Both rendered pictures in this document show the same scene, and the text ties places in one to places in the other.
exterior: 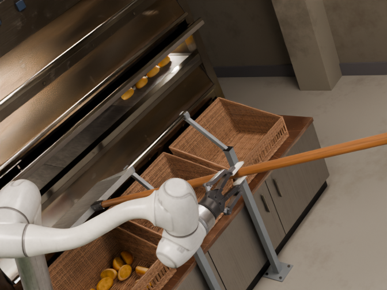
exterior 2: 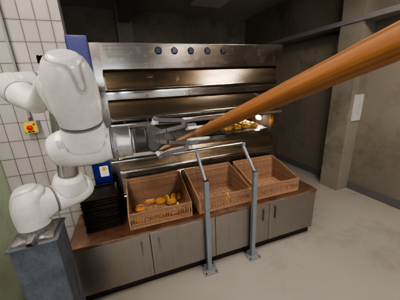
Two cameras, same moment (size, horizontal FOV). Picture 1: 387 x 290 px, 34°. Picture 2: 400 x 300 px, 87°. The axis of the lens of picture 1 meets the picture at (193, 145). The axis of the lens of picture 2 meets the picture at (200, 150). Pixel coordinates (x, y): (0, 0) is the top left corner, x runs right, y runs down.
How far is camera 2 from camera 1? 156 cm
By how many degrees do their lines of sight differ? 23
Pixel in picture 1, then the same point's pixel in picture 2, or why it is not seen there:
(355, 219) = (312, 257)
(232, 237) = (234, 219)
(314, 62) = (333, 172)
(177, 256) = (52, 148)
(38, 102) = (177, 100)
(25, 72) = (177, 82)
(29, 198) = not seen: hidden behind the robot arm
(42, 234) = (20, 89)
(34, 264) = not seen: hidden behind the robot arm
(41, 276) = not seen: hidden behind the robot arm
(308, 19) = (341, 150)
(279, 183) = (277, 209)
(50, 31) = (200, 72)
